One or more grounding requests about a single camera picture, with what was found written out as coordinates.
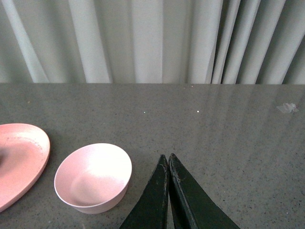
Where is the pale pink bowl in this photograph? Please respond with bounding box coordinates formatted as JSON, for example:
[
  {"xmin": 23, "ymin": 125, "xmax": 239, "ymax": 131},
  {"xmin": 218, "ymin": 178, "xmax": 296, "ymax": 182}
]
[{"xmin": 54, "ymin": 143, "xmax": 132, "ymax": 214}]

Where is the white curtain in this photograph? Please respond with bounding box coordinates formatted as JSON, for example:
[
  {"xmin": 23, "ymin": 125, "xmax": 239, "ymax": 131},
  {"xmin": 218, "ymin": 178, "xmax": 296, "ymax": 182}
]
[{"xmin": 0, "ymin": 0, "xmax": 305, "ymax": 84}]

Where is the clear tape scrap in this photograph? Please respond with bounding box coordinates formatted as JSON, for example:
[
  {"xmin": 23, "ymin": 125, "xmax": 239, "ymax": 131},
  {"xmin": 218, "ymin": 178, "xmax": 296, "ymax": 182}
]
[{"xmin": 276, "ymin": 103, "xmax": 299, "ymax": 114}]

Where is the pink plate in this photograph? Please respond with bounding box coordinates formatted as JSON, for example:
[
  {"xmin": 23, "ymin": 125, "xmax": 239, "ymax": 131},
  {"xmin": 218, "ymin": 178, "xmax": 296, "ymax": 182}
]
[{"xmin": 0, "ymin": 123, "xmax": 50, "ymax": 212}]

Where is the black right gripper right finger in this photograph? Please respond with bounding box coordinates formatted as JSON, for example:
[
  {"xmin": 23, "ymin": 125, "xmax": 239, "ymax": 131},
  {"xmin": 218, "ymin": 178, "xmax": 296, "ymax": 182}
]
[{"xmin": 169, "ymin": 154, "xmax": 239, "ymax": 229}]

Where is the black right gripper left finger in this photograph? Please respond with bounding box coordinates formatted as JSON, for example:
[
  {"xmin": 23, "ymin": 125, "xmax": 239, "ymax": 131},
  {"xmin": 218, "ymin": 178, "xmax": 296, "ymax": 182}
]
[{"xmin": 120, "ymin": 155, "xmax": 169, "ymax": 229}]

